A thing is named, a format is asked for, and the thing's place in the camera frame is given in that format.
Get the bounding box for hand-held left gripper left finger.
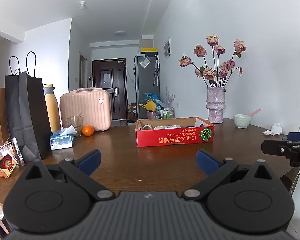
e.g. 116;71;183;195
21;149;115;201

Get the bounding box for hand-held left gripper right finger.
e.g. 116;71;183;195
182;149;278;201

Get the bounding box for red cardboard box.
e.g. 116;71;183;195
136;116;215;147

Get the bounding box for crumpled white tissue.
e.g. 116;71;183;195
263;123;283;136

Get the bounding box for orange fruit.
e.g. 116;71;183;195
82;125;94;137

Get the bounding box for blue tissue pack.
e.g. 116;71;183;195
50;125;74;150

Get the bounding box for pale green bowl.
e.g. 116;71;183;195
233;114;252;128

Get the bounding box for clear drinking glass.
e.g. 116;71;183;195
66;116;83;137

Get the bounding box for pink suitcase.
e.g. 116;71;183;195
60;87;112;132

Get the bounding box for pink ceramic vase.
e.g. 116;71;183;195
206;86;226;124

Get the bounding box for yellow thermos bottle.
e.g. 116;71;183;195
43;84;61;133

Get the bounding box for small rack with bottles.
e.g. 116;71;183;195
156;107;175;119

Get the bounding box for dark brown door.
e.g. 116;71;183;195
92;59;128;120

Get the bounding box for pale purple plume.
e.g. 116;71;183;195
165;87;176;108

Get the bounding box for black paper bag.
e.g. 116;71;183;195
5;52;52;162

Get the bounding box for blue and yellow bundle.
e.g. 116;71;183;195
139;92;163;112

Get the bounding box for dried pink roses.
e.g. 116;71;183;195
179;35;247;88

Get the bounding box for grey refrigerator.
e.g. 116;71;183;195
134;55;160;119

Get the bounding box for brown paper bag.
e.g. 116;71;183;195
0;88;10;144

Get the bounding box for clear folded umbrella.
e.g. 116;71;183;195
154;54;160;86

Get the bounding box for white wall panel box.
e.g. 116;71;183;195
164;37;172;59

